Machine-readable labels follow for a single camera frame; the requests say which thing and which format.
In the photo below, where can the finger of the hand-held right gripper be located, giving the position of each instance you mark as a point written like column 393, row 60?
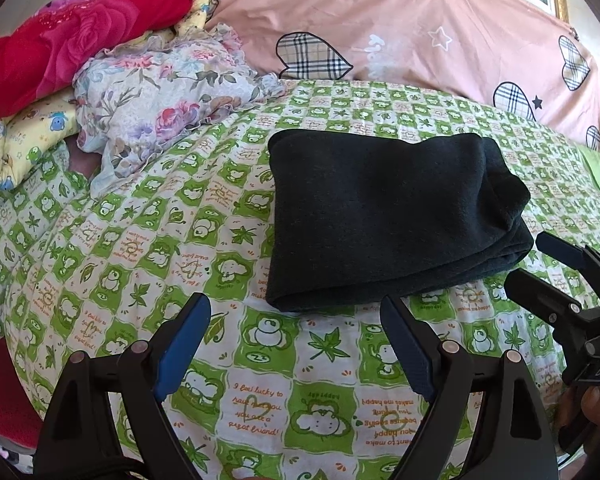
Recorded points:
column 557, row 246
column 535, row 287

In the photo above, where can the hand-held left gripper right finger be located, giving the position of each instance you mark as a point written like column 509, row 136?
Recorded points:
column 405, row 342

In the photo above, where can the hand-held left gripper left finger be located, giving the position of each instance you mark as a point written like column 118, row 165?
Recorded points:
column 185, row 345

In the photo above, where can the dark grey pants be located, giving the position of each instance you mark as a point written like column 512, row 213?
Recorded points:
column 380, row 210

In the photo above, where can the person's right hand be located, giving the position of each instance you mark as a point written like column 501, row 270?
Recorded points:
column 597, row 405

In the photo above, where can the green cartoon printed bedsheet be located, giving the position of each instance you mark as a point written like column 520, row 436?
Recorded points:
column 280, row 390

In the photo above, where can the floral ruffled pillow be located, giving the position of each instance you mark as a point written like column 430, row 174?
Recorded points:
column 160, row 95

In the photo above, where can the pink quilt with plaid hearts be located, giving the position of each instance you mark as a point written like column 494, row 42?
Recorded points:
column 395, row 20

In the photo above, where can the red rose printed blanket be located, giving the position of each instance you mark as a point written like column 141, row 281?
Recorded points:
column 65, row 40

